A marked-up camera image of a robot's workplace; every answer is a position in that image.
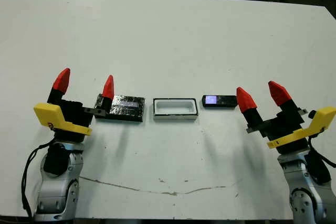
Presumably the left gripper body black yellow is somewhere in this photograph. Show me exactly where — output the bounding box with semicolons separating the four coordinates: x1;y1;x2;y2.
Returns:
33;98;107;144

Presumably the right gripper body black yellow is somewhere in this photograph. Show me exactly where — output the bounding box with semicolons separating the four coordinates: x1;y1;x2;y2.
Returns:
246;104;336;155

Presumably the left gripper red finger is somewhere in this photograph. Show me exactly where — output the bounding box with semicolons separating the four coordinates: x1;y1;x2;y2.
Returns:
101;74;115;112
47;68;71;103

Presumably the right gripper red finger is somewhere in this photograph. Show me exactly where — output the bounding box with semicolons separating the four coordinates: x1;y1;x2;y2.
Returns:
236;87;265;128
268;80;301;117

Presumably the black bar-shaped camera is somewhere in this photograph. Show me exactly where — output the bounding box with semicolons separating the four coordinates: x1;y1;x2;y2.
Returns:
201;94;238;109

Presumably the black foil-wrapped box lid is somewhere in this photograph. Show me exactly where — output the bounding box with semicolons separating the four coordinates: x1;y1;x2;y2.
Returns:
93;93;146;123

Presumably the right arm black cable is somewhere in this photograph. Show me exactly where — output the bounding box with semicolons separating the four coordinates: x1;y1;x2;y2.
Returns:
307;126;336;169

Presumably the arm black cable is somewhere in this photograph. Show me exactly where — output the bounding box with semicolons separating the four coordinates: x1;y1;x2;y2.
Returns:
307;126;336;169
20;141;57;219

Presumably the white camera box base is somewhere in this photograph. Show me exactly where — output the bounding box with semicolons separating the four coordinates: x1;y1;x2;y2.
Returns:
153;97;198;121

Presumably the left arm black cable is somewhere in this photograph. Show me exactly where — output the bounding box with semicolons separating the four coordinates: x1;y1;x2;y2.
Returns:
20;141;57;219

